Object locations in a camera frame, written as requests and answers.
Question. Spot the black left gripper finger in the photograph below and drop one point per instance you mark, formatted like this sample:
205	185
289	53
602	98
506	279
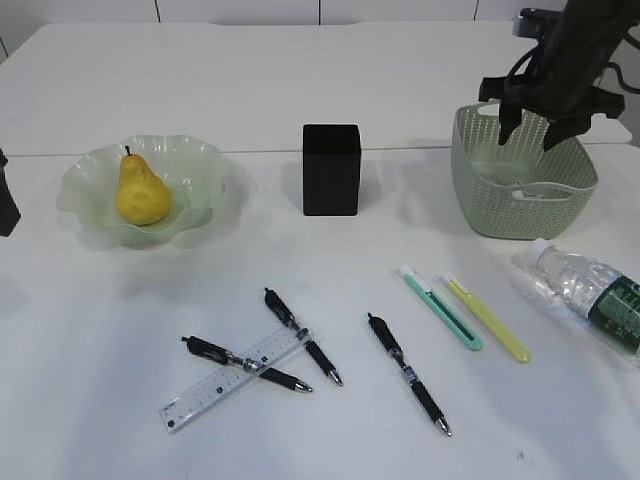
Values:
9	212

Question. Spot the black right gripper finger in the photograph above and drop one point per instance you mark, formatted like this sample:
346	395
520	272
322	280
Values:
562	129
510	118

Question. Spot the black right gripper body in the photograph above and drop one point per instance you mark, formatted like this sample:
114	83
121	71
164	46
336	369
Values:
558	94

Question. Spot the yellow pear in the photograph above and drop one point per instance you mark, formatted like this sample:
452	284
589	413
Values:
142	198

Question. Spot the clear water bottle green label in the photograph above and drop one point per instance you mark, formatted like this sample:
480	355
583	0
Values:
581	292

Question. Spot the clear yellow waste packaging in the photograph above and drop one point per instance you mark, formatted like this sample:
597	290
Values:
538	191

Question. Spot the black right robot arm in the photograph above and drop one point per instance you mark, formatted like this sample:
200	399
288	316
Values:
588	32

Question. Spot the pale green plastic basket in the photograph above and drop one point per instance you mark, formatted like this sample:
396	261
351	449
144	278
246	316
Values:
484	174

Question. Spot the black square pen holder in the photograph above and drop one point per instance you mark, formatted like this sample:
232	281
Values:
331	169

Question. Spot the teal utility knife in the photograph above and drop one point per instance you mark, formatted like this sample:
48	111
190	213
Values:
437	304

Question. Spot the pale green wavy glass plate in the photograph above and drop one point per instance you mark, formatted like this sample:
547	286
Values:
209	192

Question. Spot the yellow utility knife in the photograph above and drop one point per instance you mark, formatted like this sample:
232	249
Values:
502	334

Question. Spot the black pen left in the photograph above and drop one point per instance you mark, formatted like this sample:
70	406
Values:
223	356

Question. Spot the black pen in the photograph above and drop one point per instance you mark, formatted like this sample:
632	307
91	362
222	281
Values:
289	320
383	333
223	356

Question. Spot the black pen right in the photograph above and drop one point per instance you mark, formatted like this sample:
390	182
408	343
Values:
383	333

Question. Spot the clear plastic ruler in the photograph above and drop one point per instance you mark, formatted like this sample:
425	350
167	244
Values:
226	380

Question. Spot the black pen middle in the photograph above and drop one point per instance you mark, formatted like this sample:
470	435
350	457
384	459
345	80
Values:
289	320

